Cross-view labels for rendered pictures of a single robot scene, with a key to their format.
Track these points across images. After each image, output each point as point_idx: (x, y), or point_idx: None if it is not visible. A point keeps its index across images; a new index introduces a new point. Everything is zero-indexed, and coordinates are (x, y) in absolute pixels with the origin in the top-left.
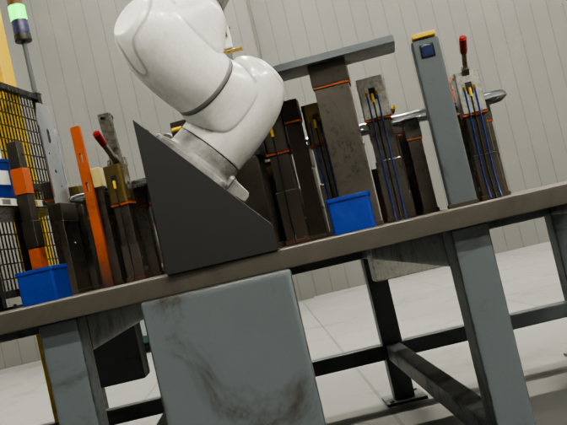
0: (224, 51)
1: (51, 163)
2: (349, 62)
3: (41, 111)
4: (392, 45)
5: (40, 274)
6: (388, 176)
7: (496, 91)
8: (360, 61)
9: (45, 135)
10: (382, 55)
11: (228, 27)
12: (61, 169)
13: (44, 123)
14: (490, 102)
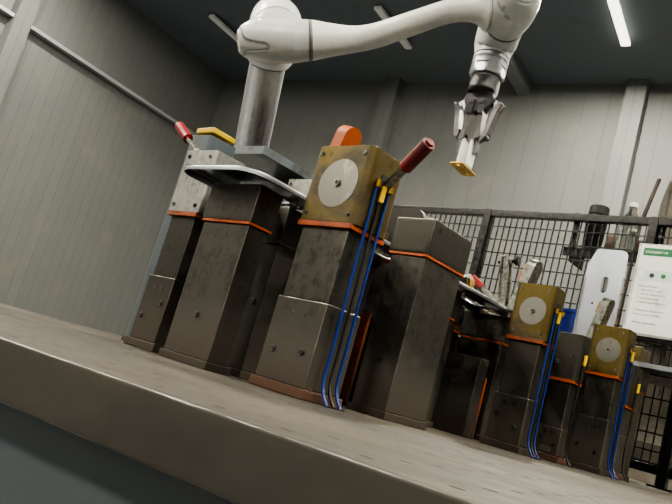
0: (460, 171)
1: (590, 314)
2: (296, 176)
3: (605, 258)
4: (235, 155)
5: None
6: None
7: (192, 170)
8: (291, 171)
9: (595, 283)
10: (271, 160)
11: (462, 140)
12: (608, 323)
13: (602, 271)
14: (263, 173)
